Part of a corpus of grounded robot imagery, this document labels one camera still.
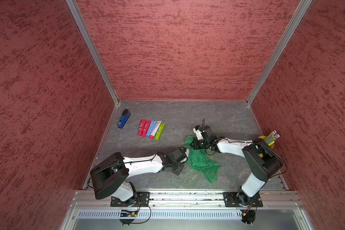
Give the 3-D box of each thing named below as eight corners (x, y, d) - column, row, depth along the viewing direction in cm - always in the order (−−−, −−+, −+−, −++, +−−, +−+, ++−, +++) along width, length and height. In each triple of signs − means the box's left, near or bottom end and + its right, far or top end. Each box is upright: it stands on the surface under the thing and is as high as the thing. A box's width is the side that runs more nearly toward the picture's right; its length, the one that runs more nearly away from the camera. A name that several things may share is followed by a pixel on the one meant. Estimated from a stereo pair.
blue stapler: (118, 127, 106) (116, 124, 102) (125, 112, 116) (124, 108, 112) (124, 128, 105) (122, 125, 102) (131, 113, 115) (129, 109, 112)
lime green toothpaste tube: (154, 139, 100) (154, 138, 98) (161, 124, 109) (160, 122, 107) (159, 140, 99) (158, 139, 98) (165, 125, 108) (165, 123, 106)
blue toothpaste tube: (146, 136, 101) (145, 134, 99) (152, 121, 110) (151, 119, 108) (151, 137, 101) (150, 135, 99) (156, 122, 109) (156, 120, 107)
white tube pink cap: (149, 138, 100) (148, 136, 98) (157, 121, 110) (157, 119, 108) (153, 139, 100) (152, 137, 97) (161, 122, 109) (160, 120, 107)
